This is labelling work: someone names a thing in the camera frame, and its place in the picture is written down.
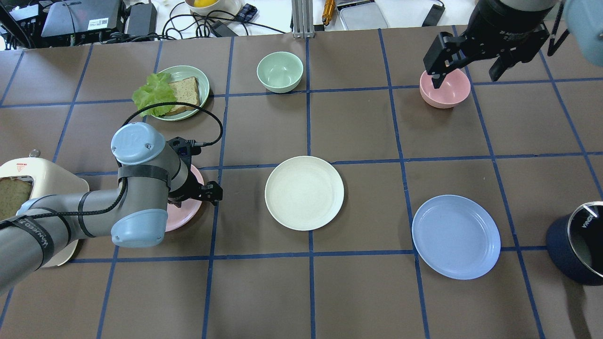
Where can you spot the green bowl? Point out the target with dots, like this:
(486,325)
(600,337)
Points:
(280,72)

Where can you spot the dark blue pot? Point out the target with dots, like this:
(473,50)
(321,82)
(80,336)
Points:
(575,244)

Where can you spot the pink plate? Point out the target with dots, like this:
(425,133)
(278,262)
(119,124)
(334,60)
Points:
(179,216)

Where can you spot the bread slice on plate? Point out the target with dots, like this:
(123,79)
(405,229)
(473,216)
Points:
(184,90)

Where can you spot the green lettuce leaf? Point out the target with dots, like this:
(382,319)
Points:
(156,90)

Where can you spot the green plate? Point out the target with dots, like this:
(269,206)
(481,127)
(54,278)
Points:
(181,72)

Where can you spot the yellow toy fruit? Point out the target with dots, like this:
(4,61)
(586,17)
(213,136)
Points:
(204,3)

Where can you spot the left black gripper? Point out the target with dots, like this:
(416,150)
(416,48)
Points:
(187,186)

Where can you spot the black power brick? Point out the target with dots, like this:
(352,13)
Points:
(141,19)

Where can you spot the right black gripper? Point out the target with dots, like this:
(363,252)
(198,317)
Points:
(504,35)

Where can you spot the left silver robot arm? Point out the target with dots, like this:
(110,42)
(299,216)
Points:
(152,174)

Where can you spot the aluminium frame post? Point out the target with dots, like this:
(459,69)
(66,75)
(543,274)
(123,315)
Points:
(303,19)

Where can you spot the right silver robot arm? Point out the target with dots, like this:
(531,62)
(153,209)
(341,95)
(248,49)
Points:
(581,18)

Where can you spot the bread slice in toaster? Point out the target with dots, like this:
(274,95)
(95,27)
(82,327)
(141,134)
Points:
(13,193)

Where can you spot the cream white plate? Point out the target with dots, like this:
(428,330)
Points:
(304,193)

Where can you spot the blue plate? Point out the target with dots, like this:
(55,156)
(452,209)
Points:
(456,237)

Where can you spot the cream bowl with toys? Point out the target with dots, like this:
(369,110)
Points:
(231,6)

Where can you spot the pink bowl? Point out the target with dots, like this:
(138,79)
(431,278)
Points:
(454,90)

